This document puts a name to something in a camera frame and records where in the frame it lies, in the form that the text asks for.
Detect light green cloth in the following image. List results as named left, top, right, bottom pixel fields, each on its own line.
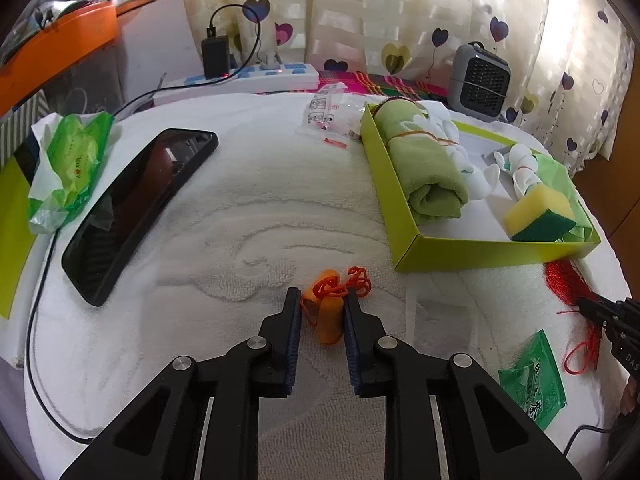
left=530, top=154, right=601, bottom=243

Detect black phone cable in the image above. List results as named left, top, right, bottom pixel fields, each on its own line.
left=25, top=87, right=166, bottom=446

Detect heart print curtain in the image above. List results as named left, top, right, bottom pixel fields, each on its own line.
left=180, top=0, right=636, bottom=161

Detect white sock bundle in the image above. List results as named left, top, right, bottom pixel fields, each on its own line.
left=430, top=102, right=501, bottom=200
left=492, top=144, right=543, bottom=206

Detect yellow green sponge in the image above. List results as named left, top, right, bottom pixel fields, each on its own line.
left=502, top=183, right=577, bottom=243

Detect orange shelf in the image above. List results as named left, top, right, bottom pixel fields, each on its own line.
left=0, top=0, right=186, bottom=116

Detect striped box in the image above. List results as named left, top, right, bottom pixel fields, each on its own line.
left=0, top=95, right=53, bottom=171

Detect green printed packet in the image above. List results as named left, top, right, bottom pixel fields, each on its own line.
left=498, top=329, right=568, bottom=431

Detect grey portable fan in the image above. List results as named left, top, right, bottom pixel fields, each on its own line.
left=446, top=41, right=512, bottom=122

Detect green tissue pack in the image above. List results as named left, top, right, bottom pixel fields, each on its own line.
left=27, top=111, right=121, bottom=235

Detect red mesh scrubber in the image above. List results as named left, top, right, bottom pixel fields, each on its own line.
left=544, top=257, right=608, bottom=376

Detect black charger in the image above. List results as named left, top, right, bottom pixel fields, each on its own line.
left=201, top=36, right=232, bottom=80

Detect white textured blanket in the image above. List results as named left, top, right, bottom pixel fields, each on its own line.
left=10, top=90, right=636, bottom=480

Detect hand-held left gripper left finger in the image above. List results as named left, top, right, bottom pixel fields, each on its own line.
left=60, top=287, right=303, bottom=480

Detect white blue power strip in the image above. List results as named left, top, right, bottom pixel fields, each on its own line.
left=152, top=62, right=321, bottom=106

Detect rolled green towel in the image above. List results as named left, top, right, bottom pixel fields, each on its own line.
left=374, top=100, right=471, bottom=226

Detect brown wooden furniture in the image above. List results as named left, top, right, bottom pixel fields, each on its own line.
left=570, top=160, right=640, bottom=261

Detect black smartphone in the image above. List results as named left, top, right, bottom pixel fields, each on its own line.
left=61, top=128, right=220, bottom=307

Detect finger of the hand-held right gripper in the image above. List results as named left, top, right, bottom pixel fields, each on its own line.
left=575, top=296, right=640, bottom=333

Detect lime green box tray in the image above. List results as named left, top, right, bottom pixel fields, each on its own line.
left=360, top=102, right=603, bottom=273

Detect orange corded earplugs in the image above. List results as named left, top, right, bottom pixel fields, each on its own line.
left=300, top=266, right=373, bottom=346

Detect black charger cable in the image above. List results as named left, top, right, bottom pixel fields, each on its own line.
left=207, top=2, right=263, bottom=68

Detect clear printed plastic bag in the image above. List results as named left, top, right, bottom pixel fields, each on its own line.
left=295, top=85, right=376, bottom=148

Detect lime green folder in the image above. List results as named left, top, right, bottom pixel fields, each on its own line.
left=0, top=157, right=46, bottom=320

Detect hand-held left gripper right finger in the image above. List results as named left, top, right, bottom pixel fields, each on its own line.
left=342, top=292, right=583, bottom=480

